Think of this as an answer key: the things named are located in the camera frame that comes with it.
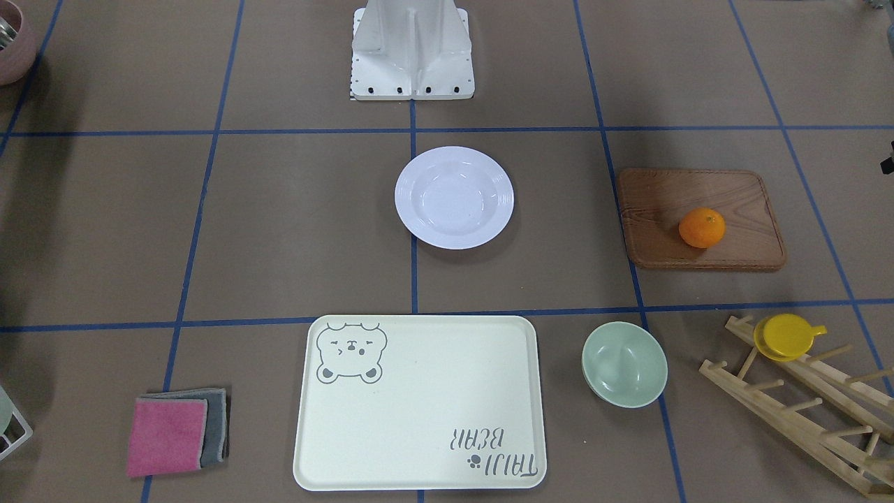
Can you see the white round plate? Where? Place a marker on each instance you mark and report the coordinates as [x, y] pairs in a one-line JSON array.
[[454, 197]]

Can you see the orange fruit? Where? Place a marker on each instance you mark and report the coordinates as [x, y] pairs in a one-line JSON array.
[[702, 228]]

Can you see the cream bear tray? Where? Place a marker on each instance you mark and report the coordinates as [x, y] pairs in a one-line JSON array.
[[420, 402]]

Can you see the mint green bowl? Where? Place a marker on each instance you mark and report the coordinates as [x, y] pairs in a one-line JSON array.
[[624, 365]]

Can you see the wooden cutting board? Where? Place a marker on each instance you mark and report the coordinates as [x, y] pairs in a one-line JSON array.
[[653, 201]]

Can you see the grey cleaning cloth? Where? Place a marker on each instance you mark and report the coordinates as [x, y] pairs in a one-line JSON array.
[[216, 425]]

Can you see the pink cleaning cloth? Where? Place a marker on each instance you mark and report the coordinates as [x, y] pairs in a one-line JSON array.
[[167, 436]]

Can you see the yellow plastic cup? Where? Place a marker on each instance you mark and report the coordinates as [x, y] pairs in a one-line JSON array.
[[785, 336]]

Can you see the wooden drying rack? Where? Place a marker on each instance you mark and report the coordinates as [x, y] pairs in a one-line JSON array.
[[846, 426]]

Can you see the pink bowl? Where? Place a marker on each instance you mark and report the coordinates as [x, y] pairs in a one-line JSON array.
[[19, 45]]

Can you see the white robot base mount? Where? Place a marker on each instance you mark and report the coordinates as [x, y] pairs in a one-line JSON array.
[[411, 50]]

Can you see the white wire dish rack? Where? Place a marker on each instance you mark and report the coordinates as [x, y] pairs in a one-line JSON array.
[[15, 430]]

